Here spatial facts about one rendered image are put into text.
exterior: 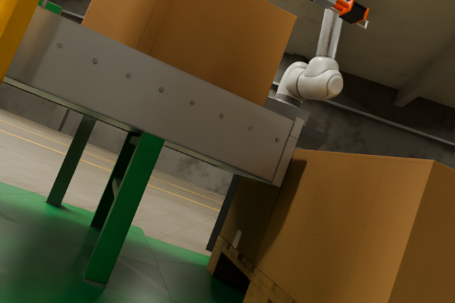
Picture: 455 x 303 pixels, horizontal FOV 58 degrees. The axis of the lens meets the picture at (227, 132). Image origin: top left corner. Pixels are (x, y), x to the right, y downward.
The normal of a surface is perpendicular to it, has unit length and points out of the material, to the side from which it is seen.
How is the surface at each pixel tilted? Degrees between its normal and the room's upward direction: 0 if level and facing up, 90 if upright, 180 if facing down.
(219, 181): 90
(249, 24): 90
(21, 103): 90
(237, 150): 90
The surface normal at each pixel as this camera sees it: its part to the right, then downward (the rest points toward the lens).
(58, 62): 0.29, 0.00
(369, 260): -0.89, -0.37
